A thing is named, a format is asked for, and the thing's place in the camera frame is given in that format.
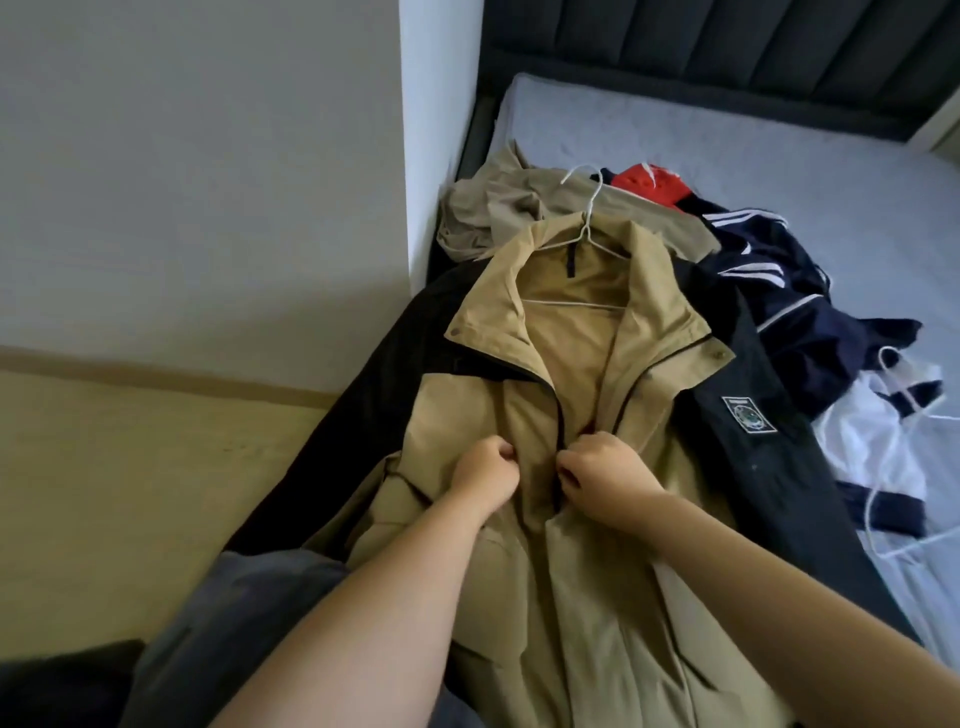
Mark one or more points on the person's right hand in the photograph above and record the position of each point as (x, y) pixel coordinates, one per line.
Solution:
(603, 477)

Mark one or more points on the person's left hand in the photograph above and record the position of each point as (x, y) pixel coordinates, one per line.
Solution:
(488, 473)

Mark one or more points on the tan and black jacket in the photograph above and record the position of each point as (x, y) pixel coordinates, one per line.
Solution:
(600, 645)

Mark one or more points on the red and navy sports jacket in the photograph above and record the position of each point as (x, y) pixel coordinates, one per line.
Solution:
(795, 330)

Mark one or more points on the white and navy garment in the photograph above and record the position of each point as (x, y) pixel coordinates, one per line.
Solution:
(863, 443)

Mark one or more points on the khaki zip jacket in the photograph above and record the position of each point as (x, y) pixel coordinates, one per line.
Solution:
(495, 203)

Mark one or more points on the grey quilted bed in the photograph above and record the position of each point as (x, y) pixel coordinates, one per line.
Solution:
(840, 165)

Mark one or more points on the person's left forearm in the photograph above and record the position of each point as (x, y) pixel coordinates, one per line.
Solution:
(375, 630)

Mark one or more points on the person's right forearm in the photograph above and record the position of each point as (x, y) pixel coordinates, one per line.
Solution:
(795, 630)

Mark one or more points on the dark grey upholstered headboard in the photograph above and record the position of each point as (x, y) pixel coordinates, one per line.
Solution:
(705, 45)

